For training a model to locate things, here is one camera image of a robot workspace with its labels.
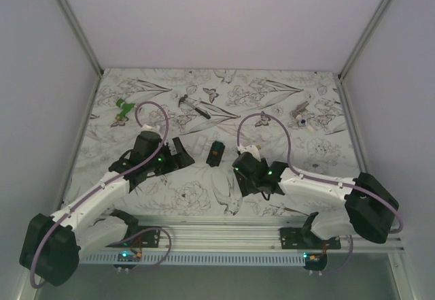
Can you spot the aluminium corner post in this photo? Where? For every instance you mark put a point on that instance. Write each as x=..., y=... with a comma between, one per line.
x=368, y=31
x=80, y=36

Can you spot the small black handled hammer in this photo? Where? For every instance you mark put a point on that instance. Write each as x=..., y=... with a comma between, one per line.
x=184, y=100

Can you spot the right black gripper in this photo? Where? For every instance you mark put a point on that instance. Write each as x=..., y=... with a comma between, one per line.
x=242, y=182

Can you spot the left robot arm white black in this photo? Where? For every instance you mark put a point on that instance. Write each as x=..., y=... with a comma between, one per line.
x=55, y=245

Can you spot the left small circuit board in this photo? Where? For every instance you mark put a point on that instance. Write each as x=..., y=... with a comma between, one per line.
x=126, y=261

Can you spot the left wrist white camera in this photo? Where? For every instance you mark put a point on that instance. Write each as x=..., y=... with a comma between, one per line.
x=155, y=129

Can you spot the right aluminium corner post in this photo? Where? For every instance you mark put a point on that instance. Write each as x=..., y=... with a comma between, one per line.
x=368, y=31

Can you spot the grey metal fitting part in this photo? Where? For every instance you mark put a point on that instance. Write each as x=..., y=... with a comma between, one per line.
x=300, y=108

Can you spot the right small circuit board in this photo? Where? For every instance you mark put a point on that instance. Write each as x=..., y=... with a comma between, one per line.
x=315, y=263

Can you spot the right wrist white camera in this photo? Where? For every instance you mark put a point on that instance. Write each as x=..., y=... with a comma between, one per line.
x=252, y=149

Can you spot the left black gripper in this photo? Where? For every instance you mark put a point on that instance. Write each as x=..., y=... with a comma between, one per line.
x=179, y=160

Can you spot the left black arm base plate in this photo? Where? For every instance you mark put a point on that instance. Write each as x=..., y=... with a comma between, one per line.
x=148, y=239

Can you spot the aluminium rail front frame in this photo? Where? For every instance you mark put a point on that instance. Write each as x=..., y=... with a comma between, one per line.
x=222, y=234

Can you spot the black fuse box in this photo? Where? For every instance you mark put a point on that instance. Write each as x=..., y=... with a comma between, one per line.
x=215, y=154

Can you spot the green plastic connector part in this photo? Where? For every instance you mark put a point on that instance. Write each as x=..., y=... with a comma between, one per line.
x=124, y=107

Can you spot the small circuit board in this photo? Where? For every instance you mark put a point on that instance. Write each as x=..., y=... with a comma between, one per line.
x=315, y=263
x=126, y=261

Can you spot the left aluminium corner post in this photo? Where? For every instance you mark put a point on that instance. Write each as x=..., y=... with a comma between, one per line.
x=80, y=36

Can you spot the white slotted cable duct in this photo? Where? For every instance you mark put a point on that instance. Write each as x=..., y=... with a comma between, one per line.
x=280, y=259

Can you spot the floral patterned table mat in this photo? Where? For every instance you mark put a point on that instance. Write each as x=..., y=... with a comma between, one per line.
x=246, y=107

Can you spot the clear plastic fuse box lid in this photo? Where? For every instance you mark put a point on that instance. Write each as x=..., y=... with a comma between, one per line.
x=199, y=144

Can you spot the wrist white camera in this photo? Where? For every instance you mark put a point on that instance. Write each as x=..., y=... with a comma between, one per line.
x=252, y=149
x=155, y=129

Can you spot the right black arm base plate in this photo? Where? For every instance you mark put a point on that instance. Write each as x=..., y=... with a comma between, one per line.
x=292, y=238

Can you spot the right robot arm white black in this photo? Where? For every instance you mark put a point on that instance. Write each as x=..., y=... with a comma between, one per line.
x=334, y=206

